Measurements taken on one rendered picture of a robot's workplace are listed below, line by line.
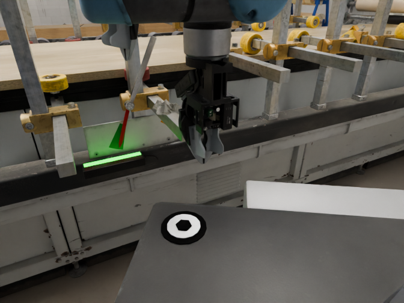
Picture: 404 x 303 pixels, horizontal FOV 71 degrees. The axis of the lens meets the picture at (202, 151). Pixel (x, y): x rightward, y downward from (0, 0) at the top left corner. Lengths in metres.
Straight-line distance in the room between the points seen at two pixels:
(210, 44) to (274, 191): 0.29
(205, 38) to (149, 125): 0.47
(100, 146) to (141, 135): 0.12
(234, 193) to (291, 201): 1.37
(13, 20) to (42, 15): 7.20
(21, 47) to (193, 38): 0.45
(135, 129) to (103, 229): 0.64
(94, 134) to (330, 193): 0.71
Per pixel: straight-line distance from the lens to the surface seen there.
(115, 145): 0.87
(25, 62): 0.79
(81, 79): 1.00
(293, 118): 1.15
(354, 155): 2.17
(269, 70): 0.73
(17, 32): 0.78
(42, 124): 0.82
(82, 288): 1.46
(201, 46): 0.45
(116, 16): 0.32
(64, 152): 0.62
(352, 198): 0.22
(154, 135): 0.88
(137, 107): 0.84
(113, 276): 1.45
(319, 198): 0.21
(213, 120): 0.48
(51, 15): 7.97
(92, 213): 1.31
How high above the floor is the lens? 1.11
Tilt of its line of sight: 29 degrees down
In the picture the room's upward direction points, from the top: straight up
